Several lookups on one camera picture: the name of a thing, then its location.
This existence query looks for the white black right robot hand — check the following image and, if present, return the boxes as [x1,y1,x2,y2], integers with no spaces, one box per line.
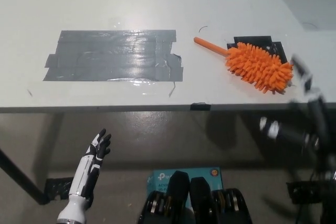
[258,53,329,152]

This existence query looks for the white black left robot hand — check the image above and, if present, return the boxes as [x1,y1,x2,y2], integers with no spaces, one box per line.
[56,129,112,221]

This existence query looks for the orange microfibre duster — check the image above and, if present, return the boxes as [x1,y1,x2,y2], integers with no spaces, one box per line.
[193,37,294,94]

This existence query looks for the black robot body blocks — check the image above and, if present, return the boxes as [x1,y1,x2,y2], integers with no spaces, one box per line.
[138,170,254,224]

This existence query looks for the black metal table leg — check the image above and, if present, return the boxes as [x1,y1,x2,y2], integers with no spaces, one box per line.
[0,147,47,206]

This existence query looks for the teal router cardboard box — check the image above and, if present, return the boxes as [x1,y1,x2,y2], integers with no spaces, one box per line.
[146,167,224,209]

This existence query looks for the grey duct tape patch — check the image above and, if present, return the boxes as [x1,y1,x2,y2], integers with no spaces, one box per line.
[41,29,184,82]

